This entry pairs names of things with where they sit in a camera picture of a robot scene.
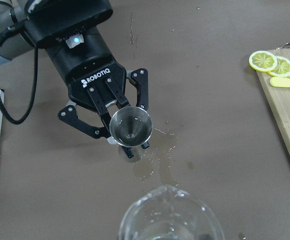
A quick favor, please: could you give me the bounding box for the clear glass measuring cup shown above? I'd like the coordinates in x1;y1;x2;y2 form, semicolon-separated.
117;185;225;240

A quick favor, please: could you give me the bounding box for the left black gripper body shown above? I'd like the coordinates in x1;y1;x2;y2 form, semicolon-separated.
46;27;127;112

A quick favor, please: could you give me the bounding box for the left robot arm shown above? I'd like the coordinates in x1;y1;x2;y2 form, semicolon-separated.
0;0;153;158

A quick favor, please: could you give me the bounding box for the steel double jigger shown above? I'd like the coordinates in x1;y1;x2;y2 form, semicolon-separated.
108;106;153;159

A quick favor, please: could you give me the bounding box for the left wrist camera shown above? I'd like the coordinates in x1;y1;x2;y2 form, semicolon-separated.
19;0;113;49

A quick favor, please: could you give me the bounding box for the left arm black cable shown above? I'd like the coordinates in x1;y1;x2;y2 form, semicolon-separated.
0;23;40;125

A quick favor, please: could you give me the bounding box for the middle lemon slice in row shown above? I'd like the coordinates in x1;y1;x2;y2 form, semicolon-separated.
268;56;290;78

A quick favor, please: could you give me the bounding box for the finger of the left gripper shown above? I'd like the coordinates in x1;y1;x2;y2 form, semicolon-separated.
106;68;150;149
57;86;136;160

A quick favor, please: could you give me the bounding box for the end lemon slice in row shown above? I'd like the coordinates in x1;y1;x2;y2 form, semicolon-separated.
248;50;278;72

